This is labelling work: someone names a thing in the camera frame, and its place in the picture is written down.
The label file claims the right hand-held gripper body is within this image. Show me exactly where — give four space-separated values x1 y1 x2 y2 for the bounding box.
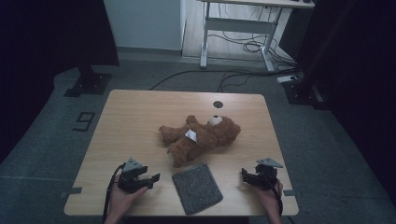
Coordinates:
255 157 284 191

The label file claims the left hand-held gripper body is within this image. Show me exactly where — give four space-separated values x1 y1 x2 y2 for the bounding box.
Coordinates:
117 157 149 194

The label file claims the grey knit cloth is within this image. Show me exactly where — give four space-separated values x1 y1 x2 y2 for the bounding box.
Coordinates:
171 163 224 216

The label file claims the brown teddy bear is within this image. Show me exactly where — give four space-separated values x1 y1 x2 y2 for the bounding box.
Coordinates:
158 114 242 169

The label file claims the person's right hand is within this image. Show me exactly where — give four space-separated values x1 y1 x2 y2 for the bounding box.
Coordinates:
253 179 284 216

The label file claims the person's left hand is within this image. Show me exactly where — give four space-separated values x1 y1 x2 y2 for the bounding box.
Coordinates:
108 175 149 217

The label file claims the grey tape strip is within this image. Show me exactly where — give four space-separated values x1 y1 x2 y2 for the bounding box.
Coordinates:
60 186 83 199
283 189 303 198

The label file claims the white power strip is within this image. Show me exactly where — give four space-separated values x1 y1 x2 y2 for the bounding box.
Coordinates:
276 74 299 84

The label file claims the dark curtain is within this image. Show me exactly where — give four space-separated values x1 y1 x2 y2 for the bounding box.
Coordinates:
0 0 120 164
294 0 396 203

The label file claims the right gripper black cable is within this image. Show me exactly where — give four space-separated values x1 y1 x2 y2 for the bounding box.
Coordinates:
264 173 284 217

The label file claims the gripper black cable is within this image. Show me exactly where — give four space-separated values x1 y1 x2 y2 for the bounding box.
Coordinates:
264 173 284 217
102 163 126 224

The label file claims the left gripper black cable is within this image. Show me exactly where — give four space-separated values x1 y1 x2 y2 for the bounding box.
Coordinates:
102 163 126 224

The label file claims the black stand base plate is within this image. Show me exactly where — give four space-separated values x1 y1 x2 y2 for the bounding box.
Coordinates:
64 64 113 98
282 74 329 110

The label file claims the long black floor cable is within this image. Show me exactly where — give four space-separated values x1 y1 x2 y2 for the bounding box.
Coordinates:
148 68 297 93

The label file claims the tangle of black floor cables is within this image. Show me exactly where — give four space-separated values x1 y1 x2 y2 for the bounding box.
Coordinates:
207 30 297 68

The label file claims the white metal-frame desk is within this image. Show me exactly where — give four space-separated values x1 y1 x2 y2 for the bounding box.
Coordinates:
197 0 316 73

